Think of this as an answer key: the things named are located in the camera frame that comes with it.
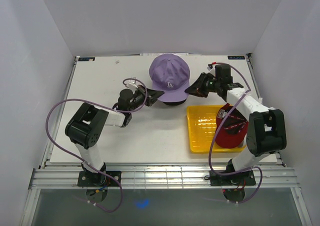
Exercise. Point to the black baseball cap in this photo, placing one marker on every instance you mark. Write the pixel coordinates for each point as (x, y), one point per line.
(174, 103)

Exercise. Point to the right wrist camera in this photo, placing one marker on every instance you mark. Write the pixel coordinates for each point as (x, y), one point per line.
(212, 68)

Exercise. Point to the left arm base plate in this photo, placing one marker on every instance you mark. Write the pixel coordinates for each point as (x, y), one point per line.
(90, 179)

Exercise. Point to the purple baseball cap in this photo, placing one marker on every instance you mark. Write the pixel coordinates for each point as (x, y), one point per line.
(170, 74)

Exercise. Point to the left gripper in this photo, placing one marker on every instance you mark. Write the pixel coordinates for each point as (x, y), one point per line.
(153, 95)

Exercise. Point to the yellow plastic tray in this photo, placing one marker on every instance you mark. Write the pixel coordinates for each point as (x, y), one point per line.
(202, 121)

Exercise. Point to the aluminium frame rail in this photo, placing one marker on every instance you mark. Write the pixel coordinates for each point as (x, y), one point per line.
(163, 185)

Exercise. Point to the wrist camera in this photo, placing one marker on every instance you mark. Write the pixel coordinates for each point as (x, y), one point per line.
(212, 68)
(130, 83)

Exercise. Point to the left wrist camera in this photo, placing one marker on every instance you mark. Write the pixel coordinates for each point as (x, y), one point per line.
(130, 83)

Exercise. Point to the red baseball cap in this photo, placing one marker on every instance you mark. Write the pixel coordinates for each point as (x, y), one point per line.
(233, 131)

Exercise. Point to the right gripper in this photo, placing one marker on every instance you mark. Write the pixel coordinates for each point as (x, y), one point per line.
(197, 88)

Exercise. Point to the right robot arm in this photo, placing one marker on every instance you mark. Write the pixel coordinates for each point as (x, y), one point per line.
(266, 132)

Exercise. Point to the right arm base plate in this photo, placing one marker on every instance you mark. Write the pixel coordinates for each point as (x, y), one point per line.
(243, 178)

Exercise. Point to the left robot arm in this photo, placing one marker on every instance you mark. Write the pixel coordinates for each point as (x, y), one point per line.
(85, 127)

